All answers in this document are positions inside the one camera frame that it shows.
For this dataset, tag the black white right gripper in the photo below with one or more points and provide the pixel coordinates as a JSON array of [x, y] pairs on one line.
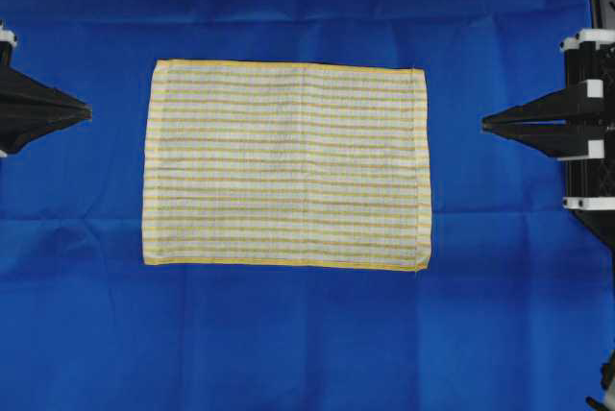
[[586, 104]]

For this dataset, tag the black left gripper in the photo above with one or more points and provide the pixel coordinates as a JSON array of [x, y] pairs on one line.
[[19, 89]]

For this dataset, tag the yellow white striped towel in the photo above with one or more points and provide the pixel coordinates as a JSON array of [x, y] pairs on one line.
[[291, 164]]

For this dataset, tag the blue table cloth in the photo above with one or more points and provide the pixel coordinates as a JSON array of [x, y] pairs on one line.
[[515, 311]]

